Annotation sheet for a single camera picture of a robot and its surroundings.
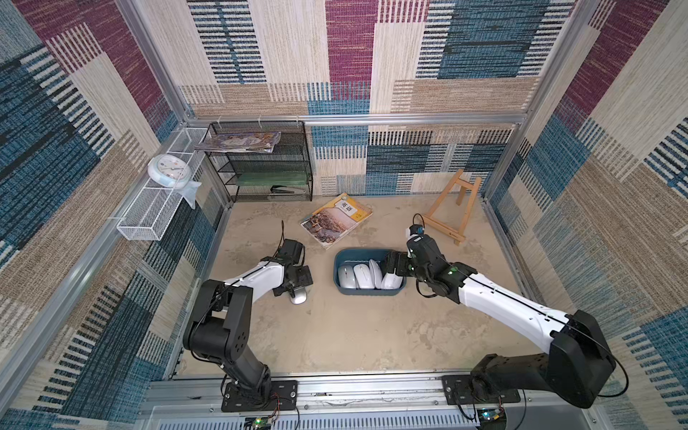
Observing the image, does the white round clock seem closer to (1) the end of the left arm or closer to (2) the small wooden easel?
(1) the end of the left arm

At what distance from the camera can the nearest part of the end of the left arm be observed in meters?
0.71

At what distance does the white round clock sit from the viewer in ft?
2.42

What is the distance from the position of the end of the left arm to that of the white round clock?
33cm
